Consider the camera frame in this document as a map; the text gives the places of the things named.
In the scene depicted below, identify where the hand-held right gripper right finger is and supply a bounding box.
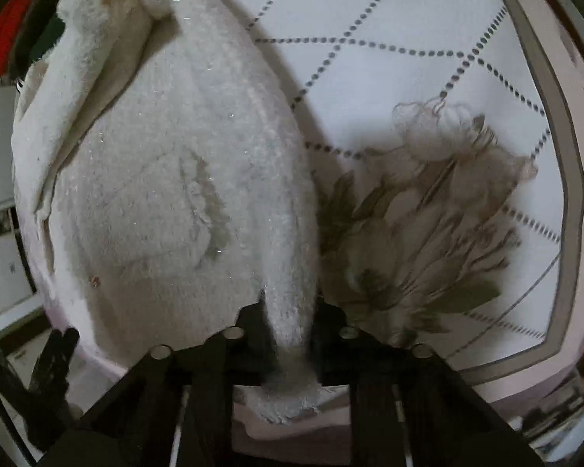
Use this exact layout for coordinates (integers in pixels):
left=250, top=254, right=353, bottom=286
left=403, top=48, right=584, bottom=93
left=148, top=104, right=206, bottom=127
left=311, top=296, right=543, bottom=467

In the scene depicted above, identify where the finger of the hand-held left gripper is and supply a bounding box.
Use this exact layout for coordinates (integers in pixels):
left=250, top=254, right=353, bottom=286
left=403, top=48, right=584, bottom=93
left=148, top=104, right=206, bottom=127
left=26, top=327, right=81, bottom=402

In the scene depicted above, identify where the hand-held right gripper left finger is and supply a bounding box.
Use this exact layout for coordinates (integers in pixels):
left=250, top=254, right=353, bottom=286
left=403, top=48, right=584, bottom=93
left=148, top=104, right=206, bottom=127
left=41, top=300, right=274, bottom=467

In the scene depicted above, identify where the white fluffy fleece garment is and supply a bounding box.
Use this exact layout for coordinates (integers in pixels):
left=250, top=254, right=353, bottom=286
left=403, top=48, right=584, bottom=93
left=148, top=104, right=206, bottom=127
left=11, top=0, right=323, bottom=424

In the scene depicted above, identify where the white storage cabinet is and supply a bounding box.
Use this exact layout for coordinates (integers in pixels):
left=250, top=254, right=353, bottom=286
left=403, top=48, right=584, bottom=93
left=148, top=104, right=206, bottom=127
left=0, top=86, right=46, bottom=344

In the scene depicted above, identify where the floral printed bed blanket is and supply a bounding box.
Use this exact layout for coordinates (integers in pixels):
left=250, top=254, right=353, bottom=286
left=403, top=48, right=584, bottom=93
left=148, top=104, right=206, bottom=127
left=29, top=0, right=584, bottom=466

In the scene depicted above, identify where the dark green cloth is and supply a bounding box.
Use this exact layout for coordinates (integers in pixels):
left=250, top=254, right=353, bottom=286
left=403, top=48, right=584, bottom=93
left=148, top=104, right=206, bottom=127
left=14, top=7, right=66, bottom=76

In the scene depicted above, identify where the red cloth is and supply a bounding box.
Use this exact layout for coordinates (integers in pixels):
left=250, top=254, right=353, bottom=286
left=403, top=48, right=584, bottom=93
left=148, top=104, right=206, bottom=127
left=0, top=0, right=36, bottom=81

